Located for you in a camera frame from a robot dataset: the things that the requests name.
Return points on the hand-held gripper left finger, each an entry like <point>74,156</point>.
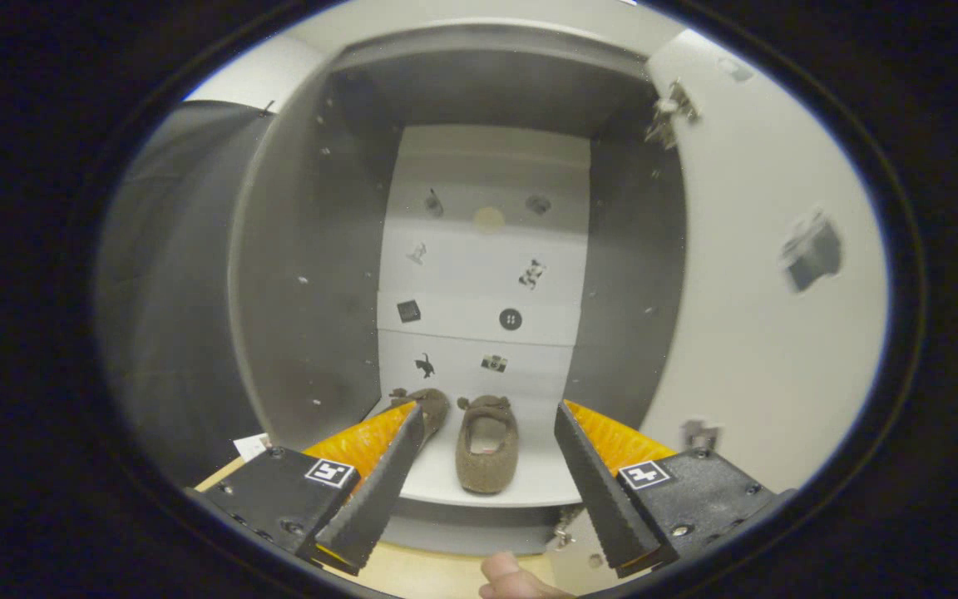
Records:
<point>379,499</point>

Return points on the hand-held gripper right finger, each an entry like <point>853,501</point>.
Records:
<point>599,499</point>

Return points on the brown fuzzy shoe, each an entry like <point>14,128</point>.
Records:
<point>469,466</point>
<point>436,408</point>

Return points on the grey shoe cabinet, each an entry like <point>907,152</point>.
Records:
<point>313,291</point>

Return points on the black backdrop cloth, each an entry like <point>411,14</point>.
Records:
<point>171,291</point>

